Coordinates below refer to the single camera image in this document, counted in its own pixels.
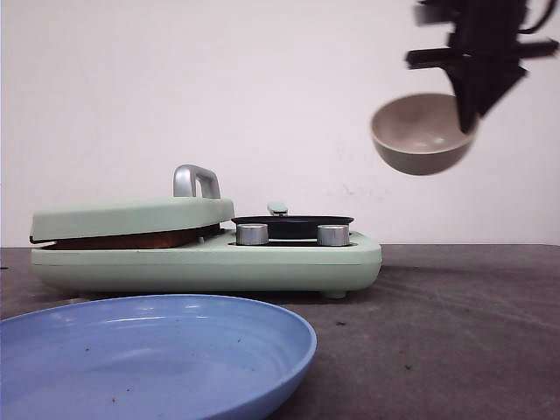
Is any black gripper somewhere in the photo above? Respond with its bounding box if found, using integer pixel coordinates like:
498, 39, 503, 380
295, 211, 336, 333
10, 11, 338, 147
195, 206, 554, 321
405, 1, 559, 133

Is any beige ribbed bowl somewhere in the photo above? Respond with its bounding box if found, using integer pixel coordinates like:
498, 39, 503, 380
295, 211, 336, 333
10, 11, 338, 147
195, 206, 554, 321
370, 93, 480, 176

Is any mint green hinged lid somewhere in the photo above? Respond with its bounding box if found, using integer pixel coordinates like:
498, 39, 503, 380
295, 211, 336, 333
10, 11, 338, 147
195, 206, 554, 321
30, 164, 235, 244

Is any toast bread slice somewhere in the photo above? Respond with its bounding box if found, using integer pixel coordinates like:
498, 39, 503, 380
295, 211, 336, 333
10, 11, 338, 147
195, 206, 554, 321
46, 224, 222, 250

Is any mint green breakfast maker base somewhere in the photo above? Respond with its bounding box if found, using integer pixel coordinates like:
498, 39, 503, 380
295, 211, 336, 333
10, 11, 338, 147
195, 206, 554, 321
31, 230, 382, 298

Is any silver right control knob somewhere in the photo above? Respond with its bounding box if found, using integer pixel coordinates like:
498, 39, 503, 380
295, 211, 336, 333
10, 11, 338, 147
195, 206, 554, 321
317, 224, 350, 247

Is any silver control knob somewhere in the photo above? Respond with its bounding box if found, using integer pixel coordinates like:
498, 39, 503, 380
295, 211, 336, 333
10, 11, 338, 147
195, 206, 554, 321
235, 223, 269, 246
317, 224, 350, 247

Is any black round frying pan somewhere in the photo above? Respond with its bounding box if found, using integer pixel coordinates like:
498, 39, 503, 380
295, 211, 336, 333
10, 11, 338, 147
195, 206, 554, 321
231, 201, 354, 240

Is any silver left control knob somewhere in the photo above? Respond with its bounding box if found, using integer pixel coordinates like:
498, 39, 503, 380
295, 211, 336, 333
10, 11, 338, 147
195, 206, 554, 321
235, 223, 269, 246

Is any blue round plate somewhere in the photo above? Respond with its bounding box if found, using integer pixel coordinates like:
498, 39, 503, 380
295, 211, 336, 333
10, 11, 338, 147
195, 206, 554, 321
1, 295, 317, 419

